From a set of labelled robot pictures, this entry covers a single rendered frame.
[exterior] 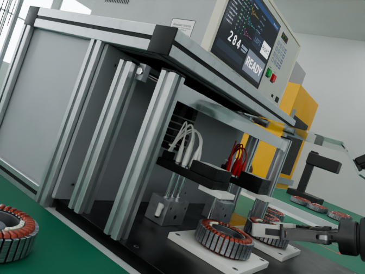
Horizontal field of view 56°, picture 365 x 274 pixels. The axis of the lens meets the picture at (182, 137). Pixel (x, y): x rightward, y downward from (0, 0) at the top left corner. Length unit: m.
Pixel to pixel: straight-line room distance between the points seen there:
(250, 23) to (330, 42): 5.84
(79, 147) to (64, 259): 0.23
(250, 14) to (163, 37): 0.29
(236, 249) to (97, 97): 0.37
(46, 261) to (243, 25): 0.57
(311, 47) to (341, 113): 1.32
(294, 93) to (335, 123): 1.86
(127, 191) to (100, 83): 0.21
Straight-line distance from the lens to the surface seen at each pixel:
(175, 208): 0.73
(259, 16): 0.83
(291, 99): 4.43
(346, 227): 0.84
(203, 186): 0.68
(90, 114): 0.66
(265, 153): 4.39
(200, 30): 0.71
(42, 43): 0.83
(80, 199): 0.64
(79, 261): 0.53
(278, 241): 0.87
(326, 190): 6.05
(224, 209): 0.94
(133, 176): 0.55
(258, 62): 0.87
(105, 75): 0.66
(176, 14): 0.76
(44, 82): 0.78
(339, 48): 6.55
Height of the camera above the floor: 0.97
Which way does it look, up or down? 2 degrees down
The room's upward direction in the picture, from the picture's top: 20 degrees clockwise
